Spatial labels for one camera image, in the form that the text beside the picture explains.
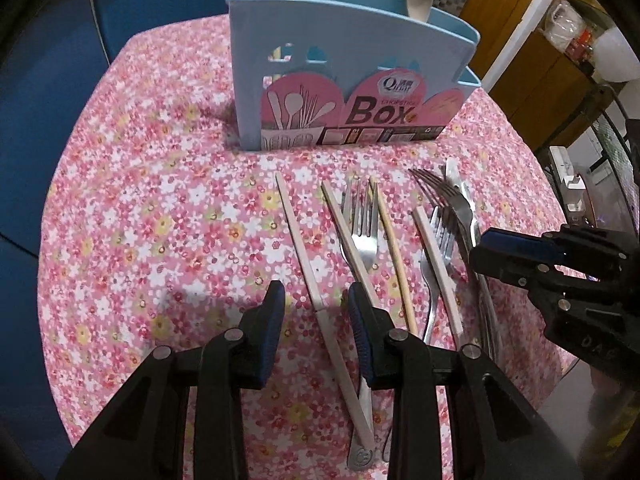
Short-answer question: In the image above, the wooden shelf unit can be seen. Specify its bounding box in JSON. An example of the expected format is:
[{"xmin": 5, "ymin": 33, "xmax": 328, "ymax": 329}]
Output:
[{"xmin": 459, "ymin": 0, "xmax": 608, "ymax": 95}]

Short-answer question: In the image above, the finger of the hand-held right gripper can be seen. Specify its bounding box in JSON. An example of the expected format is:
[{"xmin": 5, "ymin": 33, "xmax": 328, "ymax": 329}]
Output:
[
  {"xmin": 469, "ymin": 227, "xmax": 576, "ymax": 321},
  {"xmin": 544, "ymin": 224, "xmax": 635, "ymax": 281}
]

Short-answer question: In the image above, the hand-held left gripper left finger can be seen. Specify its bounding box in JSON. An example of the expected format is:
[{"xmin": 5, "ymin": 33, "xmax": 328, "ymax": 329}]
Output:
[{"xmin": 55, "ymin": 280, "xmax": 287, "ymax": 480}]

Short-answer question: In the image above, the blue plastic utensil box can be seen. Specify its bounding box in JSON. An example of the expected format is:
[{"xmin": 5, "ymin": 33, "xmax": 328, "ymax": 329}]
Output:
[{"xmin": 226, "ymin": 0, "xmax": 483, "ymax": 153}]

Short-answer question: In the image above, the steel fork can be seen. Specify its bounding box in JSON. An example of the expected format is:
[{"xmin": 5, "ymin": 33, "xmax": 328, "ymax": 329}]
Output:
[
  {"xmin": 417, "ymin": 204, "xmax": 457, "ymax": 345},
  {"xmin": 340, "ymin": 176, "xmax": 381, "ymax": 472},
  {"xmin": 434, "ymin": 184, "xmax": 501, "ymax": 361},
  {"xmin": 409, "ymin": 167, "xmax": 493, "ymax": 358}
]

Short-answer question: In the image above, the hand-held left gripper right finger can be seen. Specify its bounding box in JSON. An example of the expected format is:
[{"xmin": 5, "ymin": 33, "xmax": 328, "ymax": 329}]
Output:
[{"xmin": 347, "ymin": 282, "xmax": 585, "ymax": 480}]

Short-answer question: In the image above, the red bottle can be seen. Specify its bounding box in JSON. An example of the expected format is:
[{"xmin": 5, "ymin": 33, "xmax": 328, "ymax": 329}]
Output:
[{"xmin": 570, "ymin": 30, "xmax": 596, "ymax": 63}]

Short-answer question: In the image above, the pink floral tablecloth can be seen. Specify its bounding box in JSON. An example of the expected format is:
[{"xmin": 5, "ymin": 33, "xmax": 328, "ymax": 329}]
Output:
[{"xmin": 36, "ymin": 12, "xmax": 593, "ymax": 480}]

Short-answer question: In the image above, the white box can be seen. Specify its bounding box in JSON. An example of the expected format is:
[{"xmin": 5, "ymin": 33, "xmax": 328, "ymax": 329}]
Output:
[{"xmin": 549, "ymin": 146, "xmax": 591, "ymax": 224}]

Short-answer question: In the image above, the white plastic bag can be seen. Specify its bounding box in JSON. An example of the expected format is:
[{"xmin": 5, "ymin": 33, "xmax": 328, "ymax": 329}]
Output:
[{"xmin": 594, "ymin": 24, "xmax": 640, "ymax": 85}]

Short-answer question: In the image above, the wooden chopstick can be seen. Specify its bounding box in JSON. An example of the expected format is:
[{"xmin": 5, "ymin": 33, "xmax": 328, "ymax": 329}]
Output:
[{"xmin": 368, "ymin": 176, "xmax": 419, "ymax": 336}]

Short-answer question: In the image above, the white chopstick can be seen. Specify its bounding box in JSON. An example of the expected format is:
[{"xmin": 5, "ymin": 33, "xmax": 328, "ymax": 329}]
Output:
[
  {"xmin": 275, "ymin": 172, "xmax": 376, "ymax": 456},
  {"xmin": 412, "ymin": 208, "xmax": 464, "ymax": 337},
  {"xmin": 321, "ymin": 180, "xmax": 375, "ymax": 441}
]

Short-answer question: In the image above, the white bag on shelf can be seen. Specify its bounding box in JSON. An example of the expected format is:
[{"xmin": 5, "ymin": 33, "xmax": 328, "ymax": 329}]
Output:
[{"xmin": 544, "ymin": 0, "xmax": 587, "ymax": 52}]

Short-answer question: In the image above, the black wire rack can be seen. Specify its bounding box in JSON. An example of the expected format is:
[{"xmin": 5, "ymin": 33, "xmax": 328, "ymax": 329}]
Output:
[{"xmin": 532, "ymin": 82, "xmax": 640, "ymax": 228}]

